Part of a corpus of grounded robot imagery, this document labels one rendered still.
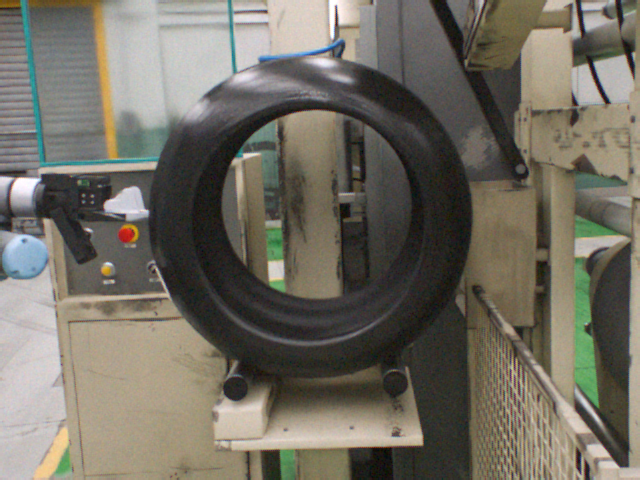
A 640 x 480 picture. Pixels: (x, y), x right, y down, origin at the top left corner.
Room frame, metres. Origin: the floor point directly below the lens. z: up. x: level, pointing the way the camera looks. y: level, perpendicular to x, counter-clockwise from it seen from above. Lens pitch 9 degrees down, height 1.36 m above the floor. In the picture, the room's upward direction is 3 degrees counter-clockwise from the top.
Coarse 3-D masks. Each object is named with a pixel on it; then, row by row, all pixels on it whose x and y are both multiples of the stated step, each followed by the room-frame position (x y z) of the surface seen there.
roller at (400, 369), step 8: (400, 352) 1.31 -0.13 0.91; (392, 360) 1.24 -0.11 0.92; (400, 360) 1.25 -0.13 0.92; (384, 368) 1.22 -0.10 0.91; (392, 368) 1.20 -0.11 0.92; (400, 368) 1.21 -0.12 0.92; (384, 376) 1.19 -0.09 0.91; (392, 376) 1.18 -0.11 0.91; (400, 376) 1.18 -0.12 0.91; (384, 384) 1.19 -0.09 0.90; (392, 384) 1.18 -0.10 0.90; (400, 384) 1.18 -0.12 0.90; (392, 392) 1.18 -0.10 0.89; (400, 392) 1.18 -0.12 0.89
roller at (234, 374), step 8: (232, 368) 1.26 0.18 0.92; (240, 368) 1.24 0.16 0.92; (248, 368) 1.26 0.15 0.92; (232, 376) 1.20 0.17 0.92; (240, 376) 1.21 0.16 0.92; (248, 376) 1.23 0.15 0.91; (224, 384) 1.20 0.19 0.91; (232, 384) 1.20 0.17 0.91; (240, 384) 1.20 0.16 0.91; (248, 384) 1.21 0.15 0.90; (224, 392) 1.20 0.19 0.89; (232, 392) 1.20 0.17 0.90; (240, 392) 1.20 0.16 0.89
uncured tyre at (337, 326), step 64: (320, 64) 1.23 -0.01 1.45; (192, 128) 1.22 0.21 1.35; (256, 128) 1.48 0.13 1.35; (384, 128) 1.19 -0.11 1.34; (192, 192) 1.20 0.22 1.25; (448, 192) 1.19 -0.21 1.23; (192, 256) 1.20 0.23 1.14; (448, 256) 1.19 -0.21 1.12; (192, 320) 1.23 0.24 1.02; (256, 320) 1.45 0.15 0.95; (320, 320) 1.47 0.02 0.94; (384, 320) 1.19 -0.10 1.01
